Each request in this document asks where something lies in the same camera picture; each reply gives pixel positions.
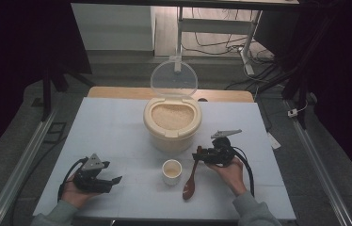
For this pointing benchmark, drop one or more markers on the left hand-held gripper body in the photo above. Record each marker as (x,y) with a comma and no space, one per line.
(91,184)

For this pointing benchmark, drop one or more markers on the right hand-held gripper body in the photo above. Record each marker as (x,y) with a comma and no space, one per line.
(219,153)

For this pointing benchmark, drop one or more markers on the cream rice container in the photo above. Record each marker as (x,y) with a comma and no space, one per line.
(172,141)

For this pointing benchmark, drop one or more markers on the brown wooden spoon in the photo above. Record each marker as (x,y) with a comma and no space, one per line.
(190,185)

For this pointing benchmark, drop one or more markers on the small rice portion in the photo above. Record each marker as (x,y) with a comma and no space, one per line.
(171,172)

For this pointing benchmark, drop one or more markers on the white cup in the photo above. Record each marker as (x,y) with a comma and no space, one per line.
(171,179)

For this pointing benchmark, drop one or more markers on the white rice heap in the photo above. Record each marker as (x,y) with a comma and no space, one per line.
(172,116)

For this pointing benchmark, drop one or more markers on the person's left hand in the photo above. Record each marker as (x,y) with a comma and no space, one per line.
(75,196)

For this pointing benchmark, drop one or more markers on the person's right hand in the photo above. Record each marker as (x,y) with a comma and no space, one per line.
(232,175)

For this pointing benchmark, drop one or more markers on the white table cover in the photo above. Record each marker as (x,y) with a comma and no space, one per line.
(111,132)

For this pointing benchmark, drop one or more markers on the white paper tag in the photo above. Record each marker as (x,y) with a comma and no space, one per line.
(273,141)

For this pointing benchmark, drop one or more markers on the wooden table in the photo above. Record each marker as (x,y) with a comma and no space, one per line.
(117,92)

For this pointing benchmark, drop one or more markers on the clear container lid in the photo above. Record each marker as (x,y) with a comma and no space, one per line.
(174,78)

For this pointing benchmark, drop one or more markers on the small white box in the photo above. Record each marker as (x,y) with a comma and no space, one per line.
(292,112)

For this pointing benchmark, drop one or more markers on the black stand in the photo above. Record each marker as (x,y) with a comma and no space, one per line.
(47,94)

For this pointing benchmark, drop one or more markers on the white cabinet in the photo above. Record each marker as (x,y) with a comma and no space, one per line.
(111,28)

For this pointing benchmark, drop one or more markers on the dark curtain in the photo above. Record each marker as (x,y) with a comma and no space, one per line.
(337,62)
(14,62)

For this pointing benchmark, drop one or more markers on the black floor bracket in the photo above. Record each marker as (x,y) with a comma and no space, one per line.
(47,138)

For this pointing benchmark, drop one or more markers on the metal rail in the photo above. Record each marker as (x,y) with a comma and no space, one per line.
(318,169)
(20,166)

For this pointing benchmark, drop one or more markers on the white desk frame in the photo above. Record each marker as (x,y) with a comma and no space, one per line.
(215,25)

